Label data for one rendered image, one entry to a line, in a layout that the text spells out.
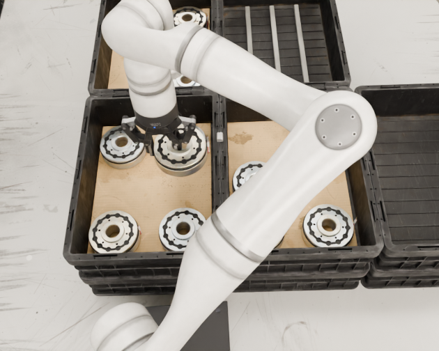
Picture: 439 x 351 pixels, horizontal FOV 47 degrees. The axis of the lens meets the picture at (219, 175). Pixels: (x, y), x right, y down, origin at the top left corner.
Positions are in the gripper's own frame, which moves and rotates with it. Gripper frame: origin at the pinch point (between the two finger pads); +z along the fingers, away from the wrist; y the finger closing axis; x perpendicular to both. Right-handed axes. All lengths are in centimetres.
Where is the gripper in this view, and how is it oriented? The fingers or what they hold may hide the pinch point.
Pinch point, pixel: (164, 147)
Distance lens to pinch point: 98.1
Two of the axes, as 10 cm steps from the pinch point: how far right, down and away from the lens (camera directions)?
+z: 0.2, 5.2, 8.5
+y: 10.0, 0.0, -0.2
